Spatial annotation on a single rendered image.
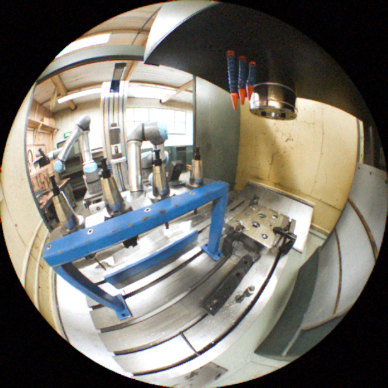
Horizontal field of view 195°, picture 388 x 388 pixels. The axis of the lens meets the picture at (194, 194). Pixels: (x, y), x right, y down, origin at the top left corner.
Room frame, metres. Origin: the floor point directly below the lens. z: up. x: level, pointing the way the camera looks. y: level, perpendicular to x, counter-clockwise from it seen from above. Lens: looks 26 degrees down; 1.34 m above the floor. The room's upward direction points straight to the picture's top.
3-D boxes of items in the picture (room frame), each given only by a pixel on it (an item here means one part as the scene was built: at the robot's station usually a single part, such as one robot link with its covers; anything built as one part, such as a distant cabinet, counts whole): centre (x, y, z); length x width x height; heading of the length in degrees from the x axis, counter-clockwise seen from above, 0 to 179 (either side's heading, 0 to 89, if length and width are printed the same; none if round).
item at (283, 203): (0.76, -0.75, 0.75); 0.89 x 0.67 x 0.26; 41
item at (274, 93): (0.33, -0.25, 1.51); 0.16 x 0.16 x 0.12
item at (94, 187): (0.68, 0.82, 1.09); 0.15 x 0.15 x 0.10
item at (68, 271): (0.02, 0.25, 1.05); 0.10 x 0.05 x 0.30; 41
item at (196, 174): (0.31, -0.01, 1.26); 0.04 x 0.04 x 0.07
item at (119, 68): (0.82, 0.62, 2.00); 0.32 x 0.09 x 0.05; 40
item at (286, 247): (0.28, -0.42, 0.97); 0.13 x 0.03 x 0.15; 41
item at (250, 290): (0.08, -0.15, 0.96); 0.03 x 0.03 x 0.13
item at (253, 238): (0.41, -0.34, 0.97); 0.29 x 0.23 x 0.05; 131
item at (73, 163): (2.56, 4.13, 1.18); 1.09 x 0.09 x 2.35; 130
